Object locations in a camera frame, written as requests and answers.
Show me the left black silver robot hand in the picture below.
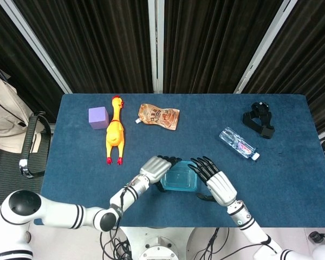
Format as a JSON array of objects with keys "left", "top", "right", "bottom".
[{"left": 139, "top": 155, "right": 183, "bottom": 192}]

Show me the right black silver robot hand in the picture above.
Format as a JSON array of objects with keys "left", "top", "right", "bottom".
[{"left": 188, "top": 155, "right": 238, "bottom": 208}]

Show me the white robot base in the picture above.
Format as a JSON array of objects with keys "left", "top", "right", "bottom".
[{"left": 119, "top": 226, "right": 220, "bottom": 260}]

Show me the clear plastic water bottle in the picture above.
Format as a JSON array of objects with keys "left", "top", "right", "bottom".
[{"left": 218, "top": 126, "right": 261, "bottom": 161}]

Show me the orange spouted food pouch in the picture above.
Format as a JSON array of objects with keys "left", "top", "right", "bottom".
[{"left": 135, "top": 102, "right": 181, "bottom": 131}]

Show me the yellow rubber chicken toy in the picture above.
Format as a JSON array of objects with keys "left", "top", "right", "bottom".
[{"left": 105, "top": 95, "right": 125, "bottom": 165}]

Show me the blue felt table mat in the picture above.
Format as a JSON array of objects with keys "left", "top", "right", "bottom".
[{"left": 33, "top": 93, "right": 325, "bottom": 229}]

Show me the purple foam cube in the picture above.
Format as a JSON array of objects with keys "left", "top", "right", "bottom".
[{"left": 88, "top": 106, "right": 109, "bottom": 131}]

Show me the black chair caster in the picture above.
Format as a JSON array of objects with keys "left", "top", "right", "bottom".
[{"left": 308, "top": 231, "right": 325, "bottom": 244}]

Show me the black office chair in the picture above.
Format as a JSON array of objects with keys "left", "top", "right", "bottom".
[{"left": 0, "top": 110, "right": 53, "bottom": 213}]

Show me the black pleated curtain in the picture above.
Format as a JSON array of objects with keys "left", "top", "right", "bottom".
[
  {"left": 162, "top": 0, "right": 284, "bottom": 94},
  {"left": 243, "top": 0, "right": 325, "bottom": 135},
  {"left": 0, "top": 0, "right": 57, "bottom": 122},
  {"left": 13, "top": 0, "right": 154, "bottom": 94}
]

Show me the black left forearm cable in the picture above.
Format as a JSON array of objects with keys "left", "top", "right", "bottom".
[{"left": 118, "top": 185, "right": 131, "bottom": 217}]

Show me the black floor cable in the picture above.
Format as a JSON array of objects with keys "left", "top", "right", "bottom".
[
  {"left": 197, "top": 227, "right": 231, "bottom": 260},
  {"left": 100, "top": 226, "right": 133, "bottom": 260}
]

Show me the black camera head strap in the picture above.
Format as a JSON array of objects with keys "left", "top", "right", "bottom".
[{"left": 242, "top": 101, "right": 276, "bottom": 140}]

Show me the white metal frame post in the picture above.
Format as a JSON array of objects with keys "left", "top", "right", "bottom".
[
  {"left": 0, "top": 0, "right": 73, "bottom": 94},
  {"left": 234, "top": 0, "right": 306, "bottom": 94},
  {"left": 147, "top": 0, "right": 165, "bottom": 94}
]

